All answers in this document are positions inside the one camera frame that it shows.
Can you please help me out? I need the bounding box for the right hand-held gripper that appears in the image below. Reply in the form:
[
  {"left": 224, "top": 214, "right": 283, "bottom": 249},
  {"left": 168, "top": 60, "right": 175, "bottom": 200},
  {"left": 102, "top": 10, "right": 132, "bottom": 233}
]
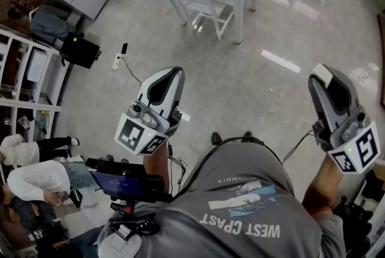
[{"left": 308, "top": 69, "right": 381, "bottom": 175}]

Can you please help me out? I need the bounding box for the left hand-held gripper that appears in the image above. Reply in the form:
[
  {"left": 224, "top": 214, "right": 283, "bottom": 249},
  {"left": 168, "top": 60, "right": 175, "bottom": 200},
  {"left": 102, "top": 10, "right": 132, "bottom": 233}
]
[{"left": 114, "top": 66, "right": 186, "bottom": 157}]

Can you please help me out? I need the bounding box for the person's left forearm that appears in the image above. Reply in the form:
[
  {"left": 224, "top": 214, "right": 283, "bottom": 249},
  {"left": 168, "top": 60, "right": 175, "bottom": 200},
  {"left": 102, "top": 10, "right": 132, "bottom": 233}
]
[{"left": 142, "top": 141, "right": 171, "bottom": 191}]

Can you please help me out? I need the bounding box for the person's right forearm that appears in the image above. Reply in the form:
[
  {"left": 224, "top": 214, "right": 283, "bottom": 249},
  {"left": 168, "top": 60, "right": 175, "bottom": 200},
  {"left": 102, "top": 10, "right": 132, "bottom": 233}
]
[{"left": 301, "top": 154, "right": 347, "bottom": 216}]

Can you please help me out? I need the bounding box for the white power strip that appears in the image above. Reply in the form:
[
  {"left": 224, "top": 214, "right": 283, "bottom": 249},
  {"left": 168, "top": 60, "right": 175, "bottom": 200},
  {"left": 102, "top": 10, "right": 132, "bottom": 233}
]
[{"left": 111, "top": 52, "right": 123, "bottom": 71}]

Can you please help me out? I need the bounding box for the black box case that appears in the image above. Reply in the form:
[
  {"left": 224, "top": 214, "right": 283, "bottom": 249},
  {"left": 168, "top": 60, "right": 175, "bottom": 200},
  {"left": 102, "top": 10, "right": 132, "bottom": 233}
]
[{"left": 59, "top": 31, "right": 102, "bottom": 70}]

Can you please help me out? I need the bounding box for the black chest tablet screen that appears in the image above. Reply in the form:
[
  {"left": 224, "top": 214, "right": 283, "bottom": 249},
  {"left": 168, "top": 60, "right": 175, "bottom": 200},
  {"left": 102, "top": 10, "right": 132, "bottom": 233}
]
[{"left": 85, "top": 157, "right": 174, "bottom": 204}]

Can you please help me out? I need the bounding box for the white shelf unit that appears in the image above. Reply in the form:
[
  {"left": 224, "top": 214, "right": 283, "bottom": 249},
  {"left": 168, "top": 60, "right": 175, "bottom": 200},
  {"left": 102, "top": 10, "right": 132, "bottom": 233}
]
[{"left": 0, "top": 25, "right": 72, "bottom": 161}]

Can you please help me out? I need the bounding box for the grey jacket on hanger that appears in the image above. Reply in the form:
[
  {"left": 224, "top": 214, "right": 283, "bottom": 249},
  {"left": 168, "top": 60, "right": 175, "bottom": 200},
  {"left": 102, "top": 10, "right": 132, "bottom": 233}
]
[{"left": 28, "top": 5, "right": 78, "bottom": 48}]

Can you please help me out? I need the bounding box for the person's grey t-shirt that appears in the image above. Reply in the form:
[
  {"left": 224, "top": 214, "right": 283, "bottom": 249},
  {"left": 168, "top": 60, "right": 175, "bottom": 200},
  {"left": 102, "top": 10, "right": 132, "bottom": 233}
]
[{"left": 97, "top": 141, "right": 347, "bottom": 258}]

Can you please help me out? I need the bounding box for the black power cable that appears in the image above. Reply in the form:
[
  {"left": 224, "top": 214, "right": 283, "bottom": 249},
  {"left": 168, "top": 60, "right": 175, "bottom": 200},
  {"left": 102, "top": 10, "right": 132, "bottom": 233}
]
[{"left": 120, "top": 57, "right": 143, "bottom": 86}]

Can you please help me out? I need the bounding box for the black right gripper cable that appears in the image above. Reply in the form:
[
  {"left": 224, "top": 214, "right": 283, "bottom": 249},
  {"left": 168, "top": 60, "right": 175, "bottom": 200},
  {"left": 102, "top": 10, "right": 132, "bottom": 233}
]
[{"left": 281, "top": 129, "right": 316, "bottom": 165}]

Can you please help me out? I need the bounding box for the black body cable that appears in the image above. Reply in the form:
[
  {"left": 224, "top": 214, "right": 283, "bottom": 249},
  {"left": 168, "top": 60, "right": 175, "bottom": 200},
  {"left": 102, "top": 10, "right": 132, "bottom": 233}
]
[{"left": 176, "top": 135, "right": 284, "bottom": 198}]

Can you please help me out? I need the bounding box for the black chest mount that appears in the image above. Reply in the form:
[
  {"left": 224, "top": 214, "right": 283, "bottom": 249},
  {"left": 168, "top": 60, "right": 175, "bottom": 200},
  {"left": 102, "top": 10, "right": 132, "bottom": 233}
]
[{"left": 108, "top": 201, "right": 161, "bottom": 241}]

